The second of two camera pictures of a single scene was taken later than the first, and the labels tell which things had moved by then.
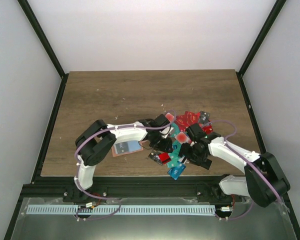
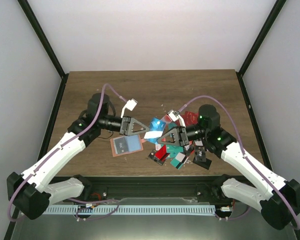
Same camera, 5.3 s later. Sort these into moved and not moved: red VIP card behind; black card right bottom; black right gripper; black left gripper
Moved: black left gripper; black right gripper
Not moved: red VIP card behind; black card right bottom
